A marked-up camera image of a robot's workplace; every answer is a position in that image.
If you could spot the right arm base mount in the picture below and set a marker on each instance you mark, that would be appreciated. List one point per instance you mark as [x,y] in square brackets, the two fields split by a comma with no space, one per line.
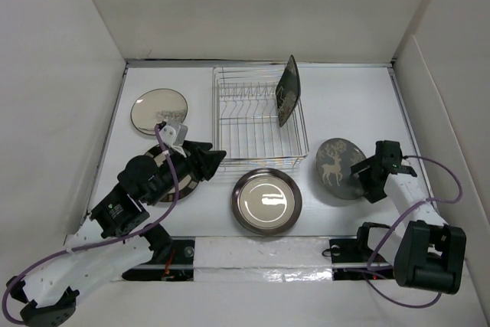
[349,259]

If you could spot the dark floral rectangular plate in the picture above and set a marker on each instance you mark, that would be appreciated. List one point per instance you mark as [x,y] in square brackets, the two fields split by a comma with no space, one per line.
[288,91]

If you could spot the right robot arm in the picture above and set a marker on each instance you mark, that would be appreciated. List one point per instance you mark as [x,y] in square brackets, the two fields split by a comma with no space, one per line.
[422,249]

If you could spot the grey deer round plate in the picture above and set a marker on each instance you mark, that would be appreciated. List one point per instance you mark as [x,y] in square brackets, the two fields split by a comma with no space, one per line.
[333,162]

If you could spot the cream plate checkered rim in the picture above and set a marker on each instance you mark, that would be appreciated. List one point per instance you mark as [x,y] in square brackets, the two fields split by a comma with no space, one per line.
[186,185]

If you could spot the wire dish rack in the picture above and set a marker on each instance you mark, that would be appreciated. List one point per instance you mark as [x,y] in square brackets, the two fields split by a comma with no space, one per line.
[245,120]

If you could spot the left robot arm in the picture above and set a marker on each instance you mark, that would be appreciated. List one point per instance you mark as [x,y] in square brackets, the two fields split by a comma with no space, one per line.
[116,236]

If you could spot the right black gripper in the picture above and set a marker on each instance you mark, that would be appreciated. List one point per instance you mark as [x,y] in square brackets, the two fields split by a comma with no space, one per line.
[374,194]

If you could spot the metal rimmed round plate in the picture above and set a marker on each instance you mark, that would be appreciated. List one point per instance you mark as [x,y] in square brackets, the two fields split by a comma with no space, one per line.
[266,201]

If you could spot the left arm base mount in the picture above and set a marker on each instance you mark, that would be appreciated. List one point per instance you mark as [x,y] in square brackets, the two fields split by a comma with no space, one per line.
[176,266]

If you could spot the cream plate with tree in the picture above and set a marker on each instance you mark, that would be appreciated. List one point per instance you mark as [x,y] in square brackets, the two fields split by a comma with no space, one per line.
[156,106]

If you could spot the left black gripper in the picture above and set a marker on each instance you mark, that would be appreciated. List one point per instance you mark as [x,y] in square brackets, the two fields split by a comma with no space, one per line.
[200,158]

